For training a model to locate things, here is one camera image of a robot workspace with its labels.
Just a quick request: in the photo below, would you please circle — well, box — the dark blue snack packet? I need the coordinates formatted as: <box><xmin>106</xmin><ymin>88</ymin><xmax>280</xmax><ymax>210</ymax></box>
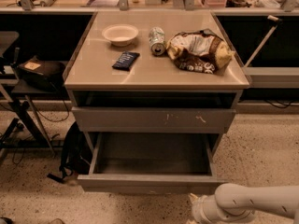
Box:
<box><xmin>112</xmin><ymin>51</ymin><xmax>140</xmax><ymax>71</ymax></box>

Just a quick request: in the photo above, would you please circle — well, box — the grey drawer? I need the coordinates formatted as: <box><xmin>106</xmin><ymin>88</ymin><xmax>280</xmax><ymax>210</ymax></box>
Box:
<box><xmin>78</xmin><ymin>133</ymin><xmax>225</xmax><ymax>194</ymax></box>
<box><xmin>72</xmin><ymin>107</ymin><xmax>235</xmax><ymax>133</ymax></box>

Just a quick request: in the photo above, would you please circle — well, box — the brown yellow chip bag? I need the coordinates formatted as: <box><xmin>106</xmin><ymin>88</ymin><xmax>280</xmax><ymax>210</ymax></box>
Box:
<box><xmin>166</xmin><ymin>29</ymin><xmax>235</xmax><ymax>74</ymax></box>

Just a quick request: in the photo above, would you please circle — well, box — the black bag on stand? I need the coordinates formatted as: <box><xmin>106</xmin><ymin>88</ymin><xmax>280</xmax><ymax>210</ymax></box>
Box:
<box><xmin>17</xmin><ymin>57</ymin><xmax>65</xmax><ymax>92</ymax></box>

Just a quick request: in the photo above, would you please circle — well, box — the green white soda can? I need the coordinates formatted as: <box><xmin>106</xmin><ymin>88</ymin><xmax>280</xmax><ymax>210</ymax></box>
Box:
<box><xmin>149</xmin><ymin>27</ymin><xmax>165</xmax><ymax>56</ymax></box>

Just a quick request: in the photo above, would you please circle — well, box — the black folding stand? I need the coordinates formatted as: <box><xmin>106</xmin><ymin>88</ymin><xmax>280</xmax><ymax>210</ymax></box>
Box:
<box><xmin>0</xmin><ymin>31</ymin><xmax>55</xmax><ymax>155</ymax></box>

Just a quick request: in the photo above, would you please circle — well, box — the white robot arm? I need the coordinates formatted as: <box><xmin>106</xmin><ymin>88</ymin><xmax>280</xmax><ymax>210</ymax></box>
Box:
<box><xmin>189</xmin><ymin>183</ymin><xmax>299</xmax><ymax>224</ymax></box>

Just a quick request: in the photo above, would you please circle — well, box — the black backpack on floor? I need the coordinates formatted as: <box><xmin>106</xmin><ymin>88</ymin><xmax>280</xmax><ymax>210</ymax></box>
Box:
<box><xmin>47</xmin><ymin>122</ymin><xmax>93</xmax><ymax>183</ymax></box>

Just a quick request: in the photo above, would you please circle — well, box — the white-tipped grey stick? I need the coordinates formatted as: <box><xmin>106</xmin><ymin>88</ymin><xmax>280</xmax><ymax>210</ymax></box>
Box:
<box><xmin>244</xmin><ymin>15</ymin><xmax>282</xmax><ymax>67</ymax></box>

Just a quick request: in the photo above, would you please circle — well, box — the white paper bowl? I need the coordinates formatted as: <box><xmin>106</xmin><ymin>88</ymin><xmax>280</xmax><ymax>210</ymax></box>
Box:
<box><xmin>102</xmin><ymin>24</ymin><xmax>138</xmax><ymax>47</ymax></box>

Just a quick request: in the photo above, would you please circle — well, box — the grey drawer cabinet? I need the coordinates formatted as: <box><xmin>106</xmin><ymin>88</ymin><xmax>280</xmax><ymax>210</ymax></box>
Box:
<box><xmin>65</xmin><ymin>9</ymin><xmax>249</xmax><ymax>150</ymax></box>

